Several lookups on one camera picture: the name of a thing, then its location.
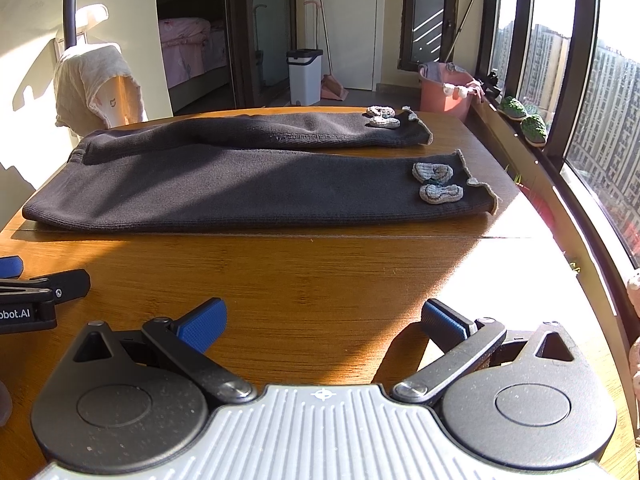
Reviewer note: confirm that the grey cloth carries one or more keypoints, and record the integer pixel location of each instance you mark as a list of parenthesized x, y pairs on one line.
[(442, 71)]

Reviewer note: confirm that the dark framed glass panel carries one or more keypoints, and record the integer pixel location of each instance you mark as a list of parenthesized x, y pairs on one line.
[(427, 15)]

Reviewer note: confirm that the white wall fixture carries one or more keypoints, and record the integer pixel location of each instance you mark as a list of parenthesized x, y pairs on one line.
[(92, 16)]

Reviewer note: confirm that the small black object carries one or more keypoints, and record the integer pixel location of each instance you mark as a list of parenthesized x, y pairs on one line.
[(492, 85)]

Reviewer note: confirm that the white trash bin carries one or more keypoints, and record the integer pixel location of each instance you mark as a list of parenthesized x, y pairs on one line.
[(304, 77)]

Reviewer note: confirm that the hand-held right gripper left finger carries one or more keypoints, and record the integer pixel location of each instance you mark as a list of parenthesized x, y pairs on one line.
[(202, 327)]

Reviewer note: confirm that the black curved pole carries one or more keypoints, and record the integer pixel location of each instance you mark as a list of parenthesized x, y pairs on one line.
[(70, 0)]

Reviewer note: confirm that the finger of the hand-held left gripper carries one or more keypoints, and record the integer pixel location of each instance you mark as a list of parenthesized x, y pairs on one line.
[(70, 282), (10, 266)]

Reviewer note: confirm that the white appliance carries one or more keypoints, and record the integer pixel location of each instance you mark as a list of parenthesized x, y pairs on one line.
[(122, 105)]

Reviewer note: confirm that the dark grey pants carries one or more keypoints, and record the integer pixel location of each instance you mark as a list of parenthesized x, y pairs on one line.
[(250, 185)]

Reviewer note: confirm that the dark window frame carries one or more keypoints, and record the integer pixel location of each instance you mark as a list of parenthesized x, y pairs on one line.
[(580, 60)]

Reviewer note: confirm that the white door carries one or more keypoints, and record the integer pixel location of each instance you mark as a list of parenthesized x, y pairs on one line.
[(350, 25)]

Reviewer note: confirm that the pink bucket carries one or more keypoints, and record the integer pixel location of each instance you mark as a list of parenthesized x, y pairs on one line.
[(442, 102)]

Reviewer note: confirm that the cream cloth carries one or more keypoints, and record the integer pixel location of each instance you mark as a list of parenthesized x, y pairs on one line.
[(85, 85)]

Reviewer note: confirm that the dark sliding door frame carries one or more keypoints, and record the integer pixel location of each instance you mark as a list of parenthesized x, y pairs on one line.
[(240, 35)]

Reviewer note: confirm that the pink dustpan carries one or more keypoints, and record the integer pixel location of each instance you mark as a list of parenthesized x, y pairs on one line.
[(332, 89)]

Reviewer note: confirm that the bed with pink bedding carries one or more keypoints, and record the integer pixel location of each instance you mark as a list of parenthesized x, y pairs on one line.
[(187, 45)]

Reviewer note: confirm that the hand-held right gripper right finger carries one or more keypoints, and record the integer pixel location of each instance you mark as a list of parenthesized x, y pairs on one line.
[(445, 322)]

